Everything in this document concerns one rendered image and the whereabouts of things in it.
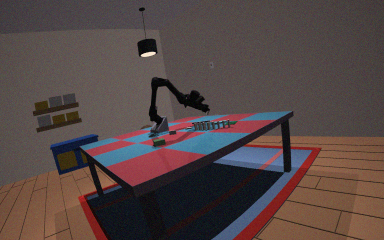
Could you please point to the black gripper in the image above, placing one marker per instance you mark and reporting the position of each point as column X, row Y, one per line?
column 201, row 106

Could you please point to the green square block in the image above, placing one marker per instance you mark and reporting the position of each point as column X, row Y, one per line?
column 159, row 142

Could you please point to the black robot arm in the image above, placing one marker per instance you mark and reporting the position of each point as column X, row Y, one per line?
column 160, row 82

